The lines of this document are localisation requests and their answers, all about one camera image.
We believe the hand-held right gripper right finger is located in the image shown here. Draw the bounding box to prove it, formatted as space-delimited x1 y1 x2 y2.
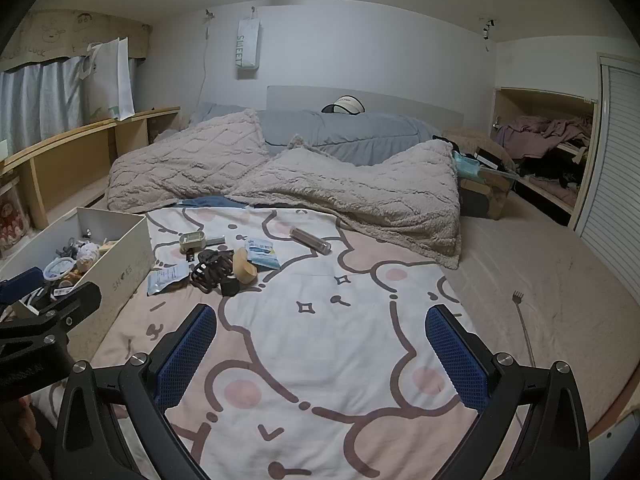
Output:
425 304 591 480

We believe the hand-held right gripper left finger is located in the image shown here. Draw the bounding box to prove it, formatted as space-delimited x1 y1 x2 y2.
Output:
54 304 217 480

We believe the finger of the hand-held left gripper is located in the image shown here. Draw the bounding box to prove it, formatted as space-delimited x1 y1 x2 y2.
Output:
15 281 102 333
0 269 45 311

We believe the white cardboard box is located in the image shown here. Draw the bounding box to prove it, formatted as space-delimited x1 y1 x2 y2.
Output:
0 206 153 361

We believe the pale blue grey packet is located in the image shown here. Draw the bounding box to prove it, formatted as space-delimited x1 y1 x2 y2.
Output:
146 265 190 297

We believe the blue and white packet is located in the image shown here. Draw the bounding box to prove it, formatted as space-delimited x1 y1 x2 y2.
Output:
245 240 280 270

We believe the pile of assorted small articles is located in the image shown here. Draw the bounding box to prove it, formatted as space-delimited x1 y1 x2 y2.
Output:
30 230 121 306

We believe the clear doll display box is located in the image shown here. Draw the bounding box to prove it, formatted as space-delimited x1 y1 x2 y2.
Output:
0 180 31 256

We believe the dark back scratcher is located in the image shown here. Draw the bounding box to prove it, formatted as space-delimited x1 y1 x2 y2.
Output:
512 292 536 366

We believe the printed cartoon blanket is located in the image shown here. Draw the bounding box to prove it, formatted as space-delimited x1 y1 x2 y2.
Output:
90 205 531 480

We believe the wooden shelf unit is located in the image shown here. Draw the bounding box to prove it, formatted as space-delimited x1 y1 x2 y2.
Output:
0 106 182 231

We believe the dark blue cloth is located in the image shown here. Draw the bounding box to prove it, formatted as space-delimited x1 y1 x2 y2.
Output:
177 196 251 209

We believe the brown cardboard box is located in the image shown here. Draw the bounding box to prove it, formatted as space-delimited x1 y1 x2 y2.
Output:
457 180 513 221

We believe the beige fluffy blanket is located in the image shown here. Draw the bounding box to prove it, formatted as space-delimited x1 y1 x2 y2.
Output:
106 108 463 271

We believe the pale blue curtain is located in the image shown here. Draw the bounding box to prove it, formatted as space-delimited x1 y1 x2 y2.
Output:
0 55 146 161

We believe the blue face mask pack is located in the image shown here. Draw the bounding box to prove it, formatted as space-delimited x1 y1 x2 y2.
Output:
452 152 483 178

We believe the dark clothes pile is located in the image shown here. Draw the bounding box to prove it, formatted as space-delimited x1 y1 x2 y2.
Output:
515 145 586 196

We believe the large white shopping bag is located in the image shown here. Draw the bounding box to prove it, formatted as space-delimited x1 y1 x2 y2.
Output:
81 37 136 122

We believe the pink clothes pile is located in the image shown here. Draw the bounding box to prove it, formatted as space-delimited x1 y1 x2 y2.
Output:
495 115 593 161

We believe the beige printed valance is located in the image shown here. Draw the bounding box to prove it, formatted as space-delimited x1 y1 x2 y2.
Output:
0 8 153 73

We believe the grey duvet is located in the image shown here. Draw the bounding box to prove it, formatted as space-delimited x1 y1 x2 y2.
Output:
190 102 443 166

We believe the white louvered door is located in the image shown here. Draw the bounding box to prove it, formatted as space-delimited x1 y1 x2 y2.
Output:
570 51 640 281

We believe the wooden closet niche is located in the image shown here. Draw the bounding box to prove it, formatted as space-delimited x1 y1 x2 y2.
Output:
492 86 601 228

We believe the grey headboard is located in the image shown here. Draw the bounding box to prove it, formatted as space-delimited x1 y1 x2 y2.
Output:
266 85 465 128

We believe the white visor cap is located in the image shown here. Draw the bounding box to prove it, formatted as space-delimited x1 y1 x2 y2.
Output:
321 95 366 116

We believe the white hanging paper bag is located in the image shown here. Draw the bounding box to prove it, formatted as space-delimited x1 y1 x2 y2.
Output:
235 7 262 80

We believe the grey handheld device white handle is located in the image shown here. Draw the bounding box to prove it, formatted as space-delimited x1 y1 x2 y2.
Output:
179 230 226 253

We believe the thin wall cable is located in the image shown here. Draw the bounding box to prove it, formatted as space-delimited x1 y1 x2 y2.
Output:
197 9 217 111

